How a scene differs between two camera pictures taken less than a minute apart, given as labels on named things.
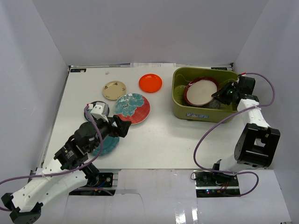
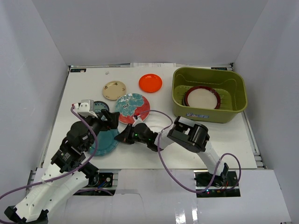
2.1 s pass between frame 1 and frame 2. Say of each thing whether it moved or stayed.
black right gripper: moved
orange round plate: stayed
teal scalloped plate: stayed
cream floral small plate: stayed
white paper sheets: stayed
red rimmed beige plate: moved
